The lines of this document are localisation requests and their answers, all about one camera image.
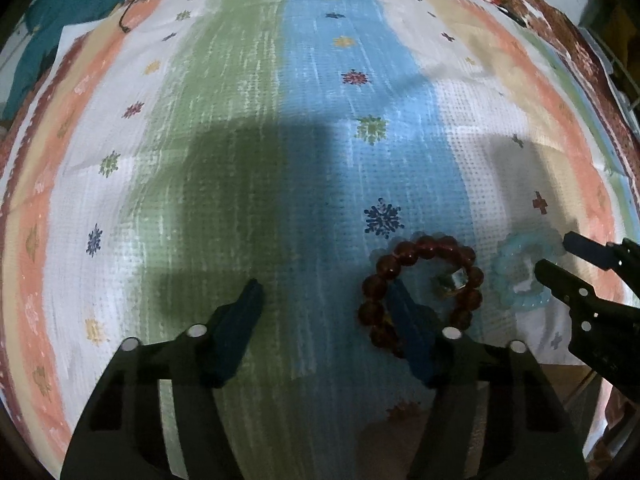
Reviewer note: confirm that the small translucent bead charm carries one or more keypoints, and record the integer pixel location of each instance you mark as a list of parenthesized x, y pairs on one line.
[(455, 282)]

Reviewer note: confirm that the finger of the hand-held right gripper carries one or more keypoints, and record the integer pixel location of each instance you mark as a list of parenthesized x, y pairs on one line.
[(582, 251), (560, 282)]

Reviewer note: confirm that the striped colourful mat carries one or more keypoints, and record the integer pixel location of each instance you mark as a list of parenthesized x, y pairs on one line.
[(300, 110)]

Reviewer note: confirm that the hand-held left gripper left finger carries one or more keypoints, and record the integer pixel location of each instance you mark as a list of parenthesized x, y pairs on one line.
[(240, 330)]

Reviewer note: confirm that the teal garment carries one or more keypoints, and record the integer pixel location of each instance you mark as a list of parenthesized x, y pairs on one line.
[(65, 5)]

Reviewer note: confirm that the small black device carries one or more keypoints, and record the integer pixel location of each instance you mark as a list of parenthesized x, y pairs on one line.
[(520, 17)]

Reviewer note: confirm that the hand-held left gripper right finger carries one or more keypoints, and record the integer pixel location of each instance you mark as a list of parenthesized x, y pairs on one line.
[(412, 332)]

